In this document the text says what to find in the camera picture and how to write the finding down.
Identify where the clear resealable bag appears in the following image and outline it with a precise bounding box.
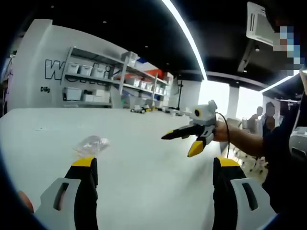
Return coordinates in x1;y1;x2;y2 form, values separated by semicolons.
72;135;111;159

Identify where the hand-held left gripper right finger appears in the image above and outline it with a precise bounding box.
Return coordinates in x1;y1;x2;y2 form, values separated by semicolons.
212;157;278;230

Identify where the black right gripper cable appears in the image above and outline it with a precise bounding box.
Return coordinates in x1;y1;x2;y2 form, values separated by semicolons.
215;112;231;159

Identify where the person's left hand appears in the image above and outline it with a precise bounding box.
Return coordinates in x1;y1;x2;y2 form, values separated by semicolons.
18;190;34;213

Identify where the ceiling light bar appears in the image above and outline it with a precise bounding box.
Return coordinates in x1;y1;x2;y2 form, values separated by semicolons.
261;69;307;93

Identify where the long bright ceiling light strip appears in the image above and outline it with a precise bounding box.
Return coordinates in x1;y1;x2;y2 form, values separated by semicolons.
162;0;208;81

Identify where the black tripod stand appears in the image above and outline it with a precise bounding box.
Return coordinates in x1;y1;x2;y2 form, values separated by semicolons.
174;80;185;111

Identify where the row of white storage bins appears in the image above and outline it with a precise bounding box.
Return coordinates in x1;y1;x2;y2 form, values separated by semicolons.
66;62;166;94

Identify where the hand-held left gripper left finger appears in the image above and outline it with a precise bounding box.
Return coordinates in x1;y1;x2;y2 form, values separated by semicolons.
33;157;99;230

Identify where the grey metal shelf rack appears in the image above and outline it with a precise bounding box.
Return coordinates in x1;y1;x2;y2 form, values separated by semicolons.
59;46;171;108

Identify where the large white storage bin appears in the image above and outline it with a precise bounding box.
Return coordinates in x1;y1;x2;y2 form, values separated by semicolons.
64;87;83;101

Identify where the person's right hand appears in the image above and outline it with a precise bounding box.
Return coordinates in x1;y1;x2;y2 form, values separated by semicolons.
212;119;231;142

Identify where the black yellow device with cable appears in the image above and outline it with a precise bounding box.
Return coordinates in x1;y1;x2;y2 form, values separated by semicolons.
130;104;154;115

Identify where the person's arm, dark sleeve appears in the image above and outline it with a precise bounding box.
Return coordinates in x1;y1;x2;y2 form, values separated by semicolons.
262;92;307;214

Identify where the white ceiling air conditioner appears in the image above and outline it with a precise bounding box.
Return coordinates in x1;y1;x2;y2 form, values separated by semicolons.
246;1;275;46

